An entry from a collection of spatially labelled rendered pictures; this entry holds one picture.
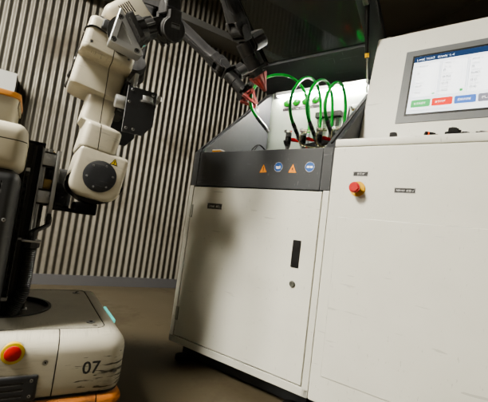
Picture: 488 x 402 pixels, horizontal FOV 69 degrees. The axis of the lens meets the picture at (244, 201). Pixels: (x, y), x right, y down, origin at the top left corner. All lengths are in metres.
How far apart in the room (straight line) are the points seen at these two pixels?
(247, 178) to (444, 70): 0.88
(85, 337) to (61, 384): 0.12
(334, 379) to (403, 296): 0.36
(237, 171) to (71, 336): 0.87
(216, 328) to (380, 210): 0.81
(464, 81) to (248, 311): 1.19
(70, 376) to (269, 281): 0.71
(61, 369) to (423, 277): 1.04
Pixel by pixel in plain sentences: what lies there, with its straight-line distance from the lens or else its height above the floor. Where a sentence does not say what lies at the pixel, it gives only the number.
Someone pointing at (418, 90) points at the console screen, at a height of 1.25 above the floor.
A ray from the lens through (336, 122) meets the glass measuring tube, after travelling 1.94.
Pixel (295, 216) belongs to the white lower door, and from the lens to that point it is 1.34.
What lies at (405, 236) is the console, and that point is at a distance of 1.21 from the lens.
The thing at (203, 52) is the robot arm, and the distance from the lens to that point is 1.82.
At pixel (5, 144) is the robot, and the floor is 0.75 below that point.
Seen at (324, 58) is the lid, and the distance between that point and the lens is 2.01.
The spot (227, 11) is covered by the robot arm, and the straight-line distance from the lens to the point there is 1.46.
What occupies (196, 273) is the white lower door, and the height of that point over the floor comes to 0.39.
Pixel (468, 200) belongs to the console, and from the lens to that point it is 1.20.
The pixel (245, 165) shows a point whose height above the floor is 0.88.
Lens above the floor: 0.61
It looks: 5 degrees up
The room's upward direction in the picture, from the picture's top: 7 degrees clockwise
